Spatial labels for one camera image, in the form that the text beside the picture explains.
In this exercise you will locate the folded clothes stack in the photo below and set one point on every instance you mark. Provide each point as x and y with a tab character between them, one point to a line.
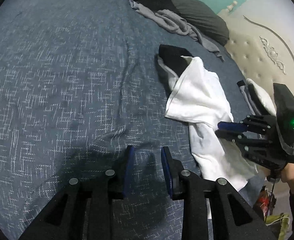
257	99

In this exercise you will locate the dark grey long pillow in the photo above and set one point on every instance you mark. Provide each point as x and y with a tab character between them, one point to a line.
184	17

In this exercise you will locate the white black-collared polo shirt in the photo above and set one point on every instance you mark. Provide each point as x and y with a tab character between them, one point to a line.
197	98

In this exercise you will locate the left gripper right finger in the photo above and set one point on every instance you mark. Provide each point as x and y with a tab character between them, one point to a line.
232	217

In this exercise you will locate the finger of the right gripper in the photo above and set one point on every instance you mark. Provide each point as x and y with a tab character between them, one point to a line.
232	126
229	135

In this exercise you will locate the person's right hand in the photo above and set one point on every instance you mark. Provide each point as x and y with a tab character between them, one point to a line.
292	174

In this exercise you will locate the grey knit sweater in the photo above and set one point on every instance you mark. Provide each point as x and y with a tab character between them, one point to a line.
196	20

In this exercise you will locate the cream tufted headboard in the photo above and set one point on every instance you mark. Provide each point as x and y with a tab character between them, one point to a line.
260	53

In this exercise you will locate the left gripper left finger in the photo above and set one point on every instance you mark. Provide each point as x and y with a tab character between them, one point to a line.
83	209

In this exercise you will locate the blue patterned bed sheet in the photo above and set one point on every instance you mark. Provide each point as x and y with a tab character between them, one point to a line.
79	82

